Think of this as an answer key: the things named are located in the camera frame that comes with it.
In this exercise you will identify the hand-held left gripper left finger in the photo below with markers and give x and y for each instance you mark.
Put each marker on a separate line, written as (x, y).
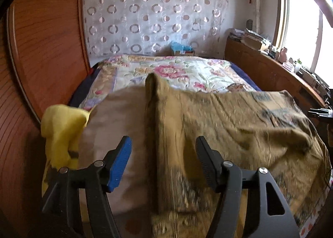
(119, 167)

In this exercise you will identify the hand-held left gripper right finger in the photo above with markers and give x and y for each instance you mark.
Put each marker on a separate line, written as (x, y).
(205, 159)

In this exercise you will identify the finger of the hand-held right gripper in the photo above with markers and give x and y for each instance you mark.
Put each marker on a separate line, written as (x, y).
(321, 115)

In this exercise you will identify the brown patterned garment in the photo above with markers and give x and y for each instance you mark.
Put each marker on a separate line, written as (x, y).
(221, 128)

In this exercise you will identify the white plastic bottle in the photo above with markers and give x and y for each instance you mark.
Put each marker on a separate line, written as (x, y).
(297, 65)

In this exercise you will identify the yellow plush toy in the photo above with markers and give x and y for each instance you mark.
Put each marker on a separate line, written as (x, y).
(62, 128)

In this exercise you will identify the pink figurine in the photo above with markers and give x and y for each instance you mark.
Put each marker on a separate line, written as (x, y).
(283, 55)

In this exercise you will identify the wooden sideboard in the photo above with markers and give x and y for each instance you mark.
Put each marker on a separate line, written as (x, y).
(262, 68)

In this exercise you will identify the window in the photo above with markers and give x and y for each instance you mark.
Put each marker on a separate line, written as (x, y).
(304, 29)

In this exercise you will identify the stack of books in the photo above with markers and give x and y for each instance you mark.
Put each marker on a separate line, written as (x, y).
(251, 38)

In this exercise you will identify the cardboard box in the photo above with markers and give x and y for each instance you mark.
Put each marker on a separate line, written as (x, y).
(186, 53)

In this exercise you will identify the orange print bedsheet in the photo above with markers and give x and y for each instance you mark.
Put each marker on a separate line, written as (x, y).
(316, 227)

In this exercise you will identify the wooden wardrobe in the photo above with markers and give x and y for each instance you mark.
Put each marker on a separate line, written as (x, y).
(44, 45)

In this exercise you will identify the circle patterned sheer curtain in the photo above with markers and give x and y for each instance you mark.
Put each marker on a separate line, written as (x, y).
(151, 11)

